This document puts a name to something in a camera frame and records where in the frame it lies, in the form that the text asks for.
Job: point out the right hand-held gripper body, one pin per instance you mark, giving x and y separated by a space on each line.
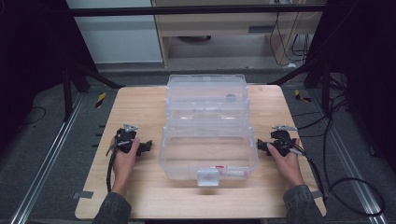
281 139

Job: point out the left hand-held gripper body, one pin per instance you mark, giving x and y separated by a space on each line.
125 137

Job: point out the clear plastic storage box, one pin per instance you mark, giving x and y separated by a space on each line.
208 146

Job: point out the person's left hand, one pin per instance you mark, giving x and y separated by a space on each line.
124 168

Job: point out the person's right hand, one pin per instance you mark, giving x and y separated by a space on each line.
288 168

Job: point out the white tube with red cap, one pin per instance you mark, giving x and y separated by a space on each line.
232 171

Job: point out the yellow tool on floor left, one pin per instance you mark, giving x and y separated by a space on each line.
100 100

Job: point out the yellow tool on floor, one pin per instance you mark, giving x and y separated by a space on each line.
300 96
100 100

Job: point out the yellow tool on floor right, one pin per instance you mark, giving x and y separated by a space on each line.
300 96

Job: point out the grey tape strip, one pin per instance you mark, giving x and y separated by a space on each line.
317 194
82 195

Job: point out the black metal stand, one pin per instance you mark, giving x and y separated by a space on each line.
325 90
67 93

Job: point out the white cabinet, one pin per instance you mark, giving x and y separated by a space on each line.
118 40

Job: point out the black curtain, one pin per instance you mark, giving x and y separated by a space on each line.
367 62
31 62

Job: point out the light wooden desk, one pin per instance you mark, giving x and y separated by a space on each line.
218 26

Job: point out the aluminium floor rail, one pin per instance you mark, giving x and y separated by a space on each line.
348 158
46 161

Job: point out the black metal frame bar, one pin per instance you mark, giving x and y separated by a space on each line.
186 10

